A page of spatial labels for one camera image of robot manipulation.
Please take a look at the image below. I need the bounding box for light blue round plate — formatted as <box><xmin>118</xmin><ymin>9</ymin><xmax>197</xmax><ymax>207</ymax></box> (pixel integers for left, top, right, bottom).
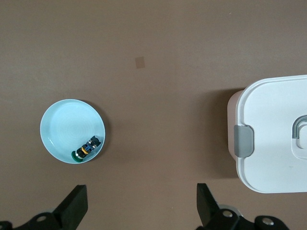
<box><xmin>39</xmin><ymin>99</ymin><xmax>106</xmax><ymax>164</ymax></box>

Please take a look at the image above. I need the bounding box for white box with grey handle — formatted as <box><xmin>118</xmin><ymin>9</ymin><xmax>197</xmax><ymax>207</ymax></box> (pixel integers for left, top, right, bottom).
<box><xmin>227</xmin><ymin>74</ymin><xmax>307</xmax><ymax>194</ymax></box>

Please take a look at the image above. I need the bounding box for square brown tape patch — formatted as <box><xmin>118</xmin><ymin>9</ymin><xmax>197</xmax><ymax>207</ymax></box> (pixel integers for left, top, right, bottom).
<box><xmin>134</xmin><ymin>57</ymin><xmax>146</xmax><ymax>69</ymax></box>

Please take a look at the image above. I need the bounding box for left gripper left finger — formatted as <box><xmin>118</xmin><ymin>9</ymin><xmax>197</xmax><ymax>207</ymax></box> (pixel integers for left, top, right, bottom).
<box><xmin>0</xmin><ymin>184</ymin><xmax>88</xmax><ymax>230</ymax></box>

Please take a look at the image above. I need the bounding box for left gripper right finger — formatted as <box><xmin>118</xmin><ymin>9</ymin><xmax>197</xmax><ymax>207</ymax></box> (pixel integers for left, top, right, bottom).
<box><xmin>196</xmin><ymin>183</ymin><xmax>288</xmax><ymax>230</ymax></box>

